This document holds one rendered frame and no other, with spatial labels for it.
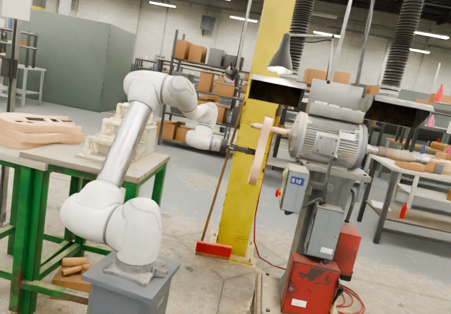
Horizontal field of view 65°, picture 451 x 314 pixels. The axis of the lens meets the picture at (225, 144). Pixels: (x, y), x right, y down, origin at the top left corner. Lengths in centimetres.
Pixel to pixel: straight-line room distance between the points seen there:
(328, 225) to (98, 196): 114
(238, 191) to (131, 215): 176
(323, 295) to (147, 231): 110
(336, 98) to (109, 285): 147
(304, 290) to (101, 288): 108
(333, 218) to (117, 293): 109
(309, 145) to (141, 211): 96
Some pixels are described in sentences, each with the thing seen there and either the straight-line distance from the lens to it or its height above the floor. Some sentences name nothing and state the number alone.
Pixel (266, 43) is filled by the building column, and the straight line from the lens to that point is 286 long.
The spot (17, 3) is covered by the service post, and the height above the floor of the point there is 172.
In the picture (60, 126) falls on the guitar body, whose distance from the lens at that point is 225.
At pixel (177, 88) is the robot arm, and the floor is 139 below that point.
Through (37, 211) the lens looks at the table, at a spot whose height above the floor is 62.
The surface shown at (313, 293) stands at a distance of 207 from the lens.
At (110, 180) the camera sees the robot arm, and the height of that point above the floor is 100.
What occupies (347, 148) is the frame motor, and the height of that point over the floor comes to 124.
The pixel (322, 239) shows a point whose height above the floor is 77.
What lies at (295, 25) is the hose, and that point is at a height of 182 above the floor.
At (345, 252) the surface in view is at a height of 68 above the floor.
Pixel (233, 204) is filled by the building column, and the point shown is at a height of 46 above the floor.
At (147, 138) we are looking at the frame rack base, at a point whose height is 104.
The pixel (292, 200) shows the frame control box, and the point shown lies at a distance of 171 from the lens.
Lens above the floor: 146
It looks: 10 degrees down
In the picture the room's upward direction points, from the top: 11 degrees clockwise
